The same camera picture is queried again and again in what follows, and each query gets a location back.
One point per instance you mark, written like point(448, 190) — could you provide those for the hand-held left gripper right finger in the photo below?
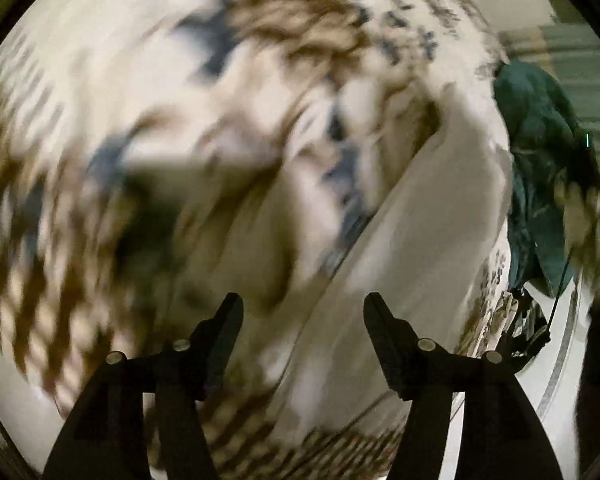
point(386, 332)

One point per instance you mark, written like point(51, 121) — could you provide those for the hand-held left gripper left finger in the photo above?
point(219, 332)

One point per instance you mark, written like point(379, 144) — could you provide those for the plain white garment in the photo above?
point(430, 240)

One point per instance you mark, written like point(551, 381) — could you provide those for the dark green cloth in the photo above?
point(535, 120)

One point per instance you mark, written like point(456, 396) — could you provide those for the grey green striped cloth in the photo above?
point(570, 65)

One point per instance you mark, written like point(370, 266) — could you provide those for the brown blue printed blanket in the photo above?
point(180, 125)

